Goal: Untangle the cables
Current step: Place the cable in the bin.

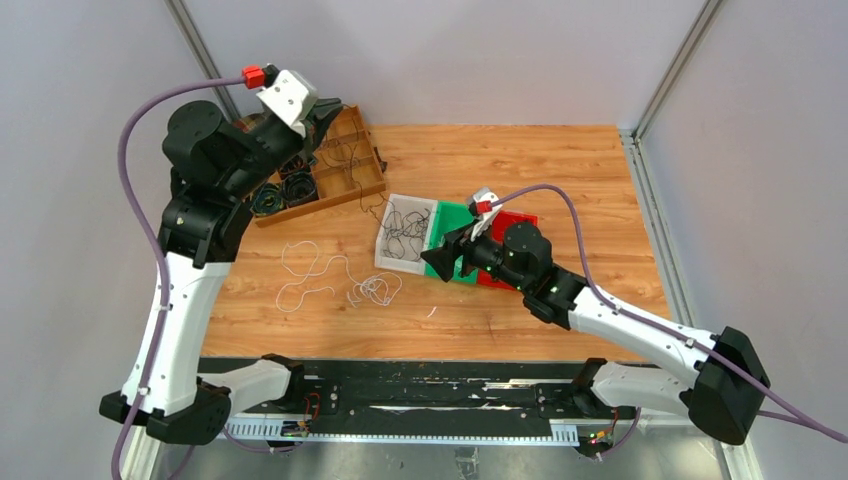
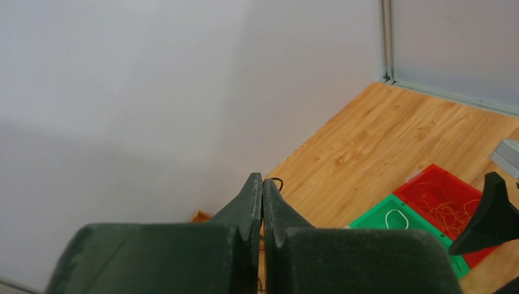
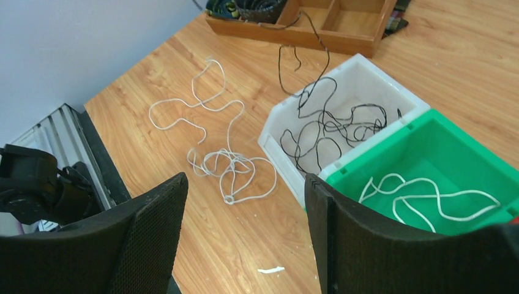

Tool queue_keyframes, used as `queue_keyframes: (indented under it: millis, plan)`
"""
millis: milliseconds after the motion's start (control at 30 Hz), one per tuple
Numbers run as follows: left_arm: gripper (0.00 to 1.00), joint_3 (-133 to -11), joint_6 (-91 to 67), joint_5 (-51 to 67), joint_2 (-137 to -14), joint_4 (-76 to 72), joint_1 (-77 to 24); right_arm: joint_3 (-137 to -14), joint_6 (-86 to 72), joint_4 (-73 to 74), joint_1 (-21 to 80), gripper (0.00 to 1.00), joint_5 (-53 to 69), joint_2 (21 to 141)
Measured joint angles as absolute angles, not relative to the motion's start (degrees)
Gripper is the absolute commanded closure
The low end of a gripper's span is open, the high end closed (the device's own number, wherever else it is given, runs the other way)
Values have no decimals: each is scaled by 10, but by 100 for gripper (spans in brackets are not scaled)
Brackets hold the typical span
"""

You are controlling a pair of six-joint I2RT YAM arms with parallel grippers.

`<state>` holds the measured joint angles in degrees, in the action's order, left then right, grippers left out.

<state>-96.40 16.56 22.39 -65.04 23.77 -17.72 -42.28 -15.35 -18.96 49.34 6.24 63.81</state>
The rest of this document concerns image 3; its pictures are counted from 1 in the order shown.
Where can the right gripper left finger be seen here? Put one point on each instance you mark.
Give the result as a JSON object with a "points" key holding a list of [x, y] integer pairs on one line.
{"points": [[130, 248]]}

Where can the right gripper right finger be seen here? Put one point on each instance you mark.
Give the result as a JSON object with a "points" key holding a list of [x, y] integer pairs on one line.
{"points": [[358, 250]]}

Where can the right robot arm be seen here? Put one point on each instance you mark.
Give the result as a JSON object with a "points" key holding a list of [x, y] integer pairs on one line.
{"points": [[33, 188]]}

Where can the green plastic bin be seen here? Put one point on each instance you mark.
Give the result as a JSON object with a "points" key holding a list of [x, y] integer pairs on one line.
{"points": [[433, 176]]}

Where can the white plastic bin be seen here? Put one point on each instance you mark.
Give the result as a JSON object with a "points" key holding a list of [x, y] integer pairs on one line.
{"points": [[334, 120]]}

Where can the wooden compartment tray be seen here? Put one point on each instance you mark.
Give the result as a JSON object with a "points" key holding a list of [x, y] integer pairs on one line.
{"points": [[346, 27]]}

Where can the plaid cloth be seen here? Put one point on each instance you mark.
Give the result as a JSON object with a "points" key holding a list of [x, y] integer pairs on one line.
{"points": [[396, 22]]}

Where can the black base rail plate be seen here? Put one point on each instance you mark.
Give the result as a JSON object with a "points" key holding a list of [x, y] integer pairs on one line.
{"points": [[114, 186]]}

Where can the black coiled strap four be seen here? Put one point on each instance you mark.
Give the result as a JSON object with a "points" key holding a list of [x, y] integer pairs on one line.
{"points": [[260, 11]]}

